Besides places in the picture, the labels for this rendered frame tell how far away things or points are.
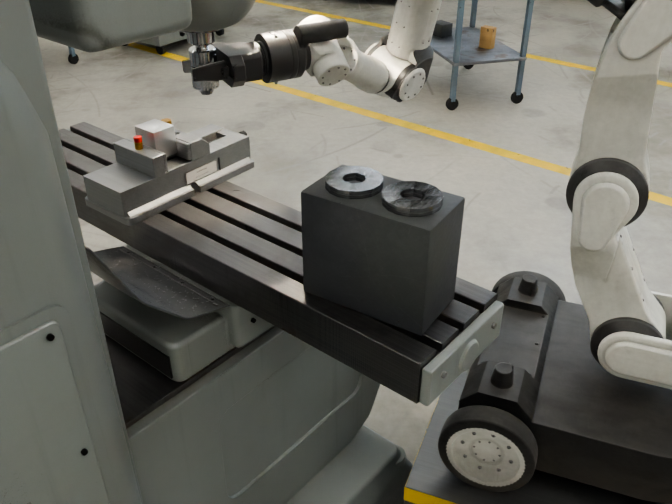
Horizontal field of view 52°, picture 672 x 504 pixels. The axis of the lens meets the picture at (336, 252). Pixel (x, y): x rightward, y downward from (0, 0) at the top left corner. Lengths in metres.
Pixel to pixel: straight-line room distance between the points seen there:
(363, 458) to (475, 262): 1.36
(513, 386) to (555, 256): 1.68
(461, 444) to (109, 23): 1.04
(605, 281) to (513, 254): 1.64
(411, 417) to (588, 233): 1.08
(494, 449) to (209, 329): 0.64
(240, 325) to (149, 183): 0.34
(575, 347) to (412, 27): 0.81
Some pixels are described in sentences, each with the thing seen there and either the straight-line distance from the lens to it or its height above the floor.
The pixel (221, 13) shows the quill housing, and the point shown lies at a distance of 1.18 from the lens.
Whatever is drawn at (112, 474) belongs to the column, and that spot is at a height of 0.73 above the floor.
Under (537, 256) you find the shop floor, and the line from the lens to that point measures 3.11.
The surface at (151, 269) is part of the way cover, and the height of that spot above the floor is 0.87.
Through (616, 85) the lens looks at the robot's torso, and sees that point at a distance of 1.30.
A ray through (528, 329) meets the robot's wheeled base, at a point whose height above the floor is 0.59.
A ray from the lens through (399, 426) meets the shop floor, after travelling 2.23.
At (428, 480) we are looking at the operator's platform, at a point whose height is 0.40.
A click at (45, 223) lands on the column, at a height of 1.18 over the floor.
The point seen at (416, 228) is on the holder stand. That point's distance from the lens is 0.97.
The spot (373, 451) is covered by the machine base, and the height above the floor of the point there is 0.20.
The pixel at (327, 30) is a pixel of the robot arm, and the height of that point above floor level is 1.28.
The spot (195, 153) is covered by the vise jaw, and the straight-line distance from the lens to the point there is 1.46.
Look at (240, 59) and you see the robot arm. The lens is 1.24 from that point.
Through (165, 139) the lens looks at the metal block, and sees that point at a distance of 1.45.
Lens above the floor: 1.61
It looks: 32 degrees down
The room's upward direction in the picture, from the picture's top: straight up
